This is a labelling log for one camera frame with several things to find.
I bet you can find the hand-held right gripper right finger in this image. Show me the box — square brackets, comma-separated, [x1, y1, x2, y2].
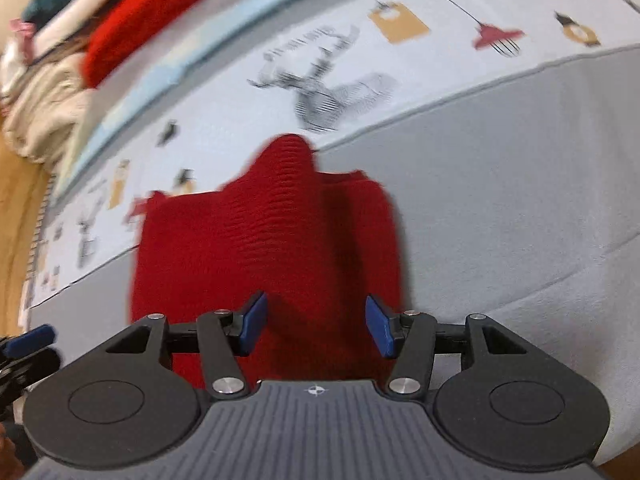
[364, 294, 534, 402]

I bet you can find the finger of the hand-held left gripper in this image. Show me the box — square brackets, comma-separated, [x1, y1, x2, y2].
[0, 324, 57, 359]

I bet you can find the cream cloth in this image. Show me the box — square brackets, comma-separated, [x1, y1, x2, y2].
[0, 40, 102, 165]

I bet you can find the bright red fuzzy cloth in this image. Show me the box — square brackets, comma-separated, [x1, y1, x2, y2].
[81, 0, 247, 90]

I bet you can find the white cloth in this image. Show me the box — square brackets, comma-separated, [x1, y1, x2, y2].
[33, 0, 168, 53]

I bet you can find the teal cloth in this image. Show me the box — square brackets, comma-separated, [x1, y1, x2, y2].
[22, 0, 109, 27]

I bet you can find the white printed bed sheet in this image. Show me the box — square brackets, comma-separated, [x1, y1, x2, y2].
[20, 0, 640, 311]

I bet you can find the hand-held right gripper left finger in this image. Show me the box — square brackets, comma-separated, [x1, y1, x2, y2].
[102, 290, 269, 402]

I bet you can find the red knit sweater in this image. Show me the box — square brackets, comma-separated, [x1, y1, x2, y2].
[129, 133, 407, 392]

